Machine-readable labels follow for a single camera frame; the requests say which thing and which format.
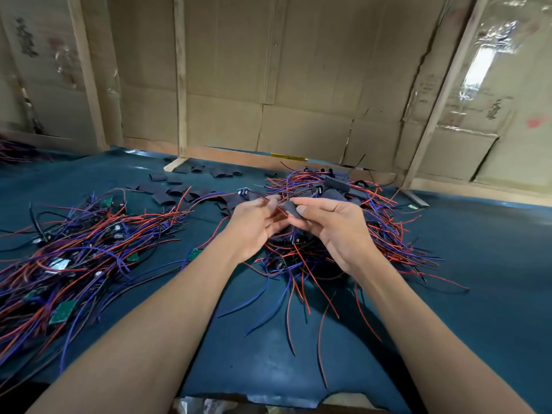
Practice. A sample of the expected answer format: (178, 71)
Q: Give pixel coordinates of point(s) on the person's right hand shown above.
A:
(341, 233)

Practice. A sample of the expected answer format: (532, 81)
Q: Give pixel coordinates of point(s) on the person's left hand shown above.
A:
(250, 224)

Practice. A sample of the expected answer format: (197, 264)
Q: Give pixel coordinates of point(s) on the black sleeve piece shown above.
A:
(289, 208)

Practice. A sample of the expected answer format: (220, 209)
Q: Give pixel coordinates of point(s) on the pile of sleeved wired boards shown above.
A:
(392, 228)

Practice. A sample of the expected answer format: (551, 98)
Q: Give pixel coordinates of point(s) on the pile of black sleeve pieces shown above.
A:
(164, 198)

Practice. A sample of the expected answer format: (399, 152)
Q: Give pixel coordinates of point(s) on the pile of unsleeved wired boards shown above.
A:
(69, 263)

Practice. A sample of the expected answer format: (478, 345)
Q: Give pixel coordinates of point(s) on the person's right forearm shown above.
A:
(440, 358)

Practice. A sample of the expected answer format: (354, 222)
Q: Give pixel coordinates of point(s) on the person's left forearm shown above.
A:
(129, 349)

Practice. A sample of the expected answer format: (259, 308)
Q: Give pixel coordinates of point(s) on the yellow strip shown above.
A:
(290, 157)

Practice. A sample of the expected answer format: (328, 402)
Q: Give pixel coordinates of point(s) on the wooden ledge board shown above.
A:
(483, 192)

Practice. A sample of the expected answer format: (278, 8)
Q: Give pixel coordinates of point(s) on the tan cardboard flap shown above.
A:
(349, 399)

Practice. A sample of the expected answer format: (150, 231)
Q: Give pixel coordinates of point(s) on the clear plastic sheet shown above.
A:
(479, 69)

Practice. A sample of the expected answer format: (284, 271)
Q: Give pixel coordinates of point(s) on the thin wooden post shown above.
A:
(180, 73)

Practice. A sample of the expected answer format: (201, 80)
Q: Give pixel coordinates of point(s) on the pale slanted wooden post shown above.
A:
(444, 90)

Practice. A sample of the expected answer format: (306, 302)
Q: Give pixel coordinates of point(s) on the wide wooden post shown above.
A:
(86, 73)

